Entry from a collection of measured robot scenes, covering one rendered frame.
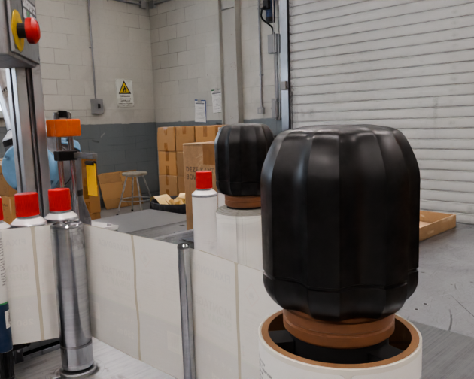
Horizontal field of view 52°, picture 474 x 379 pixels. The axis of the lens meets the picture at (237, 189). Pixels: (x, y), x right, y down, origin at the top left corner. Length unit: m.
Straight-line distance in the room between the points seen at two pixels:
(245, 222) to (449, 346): 0.31
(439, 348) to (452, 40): 4.52
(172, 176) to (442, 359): 4.54
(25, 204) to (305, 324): 0.59
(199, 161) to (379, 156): 1.23
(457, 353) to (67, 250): 0.50
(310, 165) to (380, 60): 5.13
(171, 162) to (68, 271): 4.50
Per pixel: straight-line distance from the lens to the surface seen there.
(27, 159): 0.93
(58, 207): 0.81
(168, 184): 5.13
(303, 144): 0.24
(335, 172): 0.22
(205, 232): 0.97
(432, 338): 0.75
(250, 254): 0.64
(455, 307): 1.01
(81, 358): 0.66
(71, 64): 7.18
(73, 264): 0.62
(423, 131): 5.14
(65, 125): 0.89
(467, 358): 0.71
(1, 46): 0.80
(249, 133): 0.63
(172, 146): 5.04
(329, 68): 5.64
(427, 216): 1.72
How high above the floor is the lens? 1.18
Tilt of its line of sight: 8 degrees down
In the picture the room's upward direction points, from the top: 2 degrees counter-clockwise
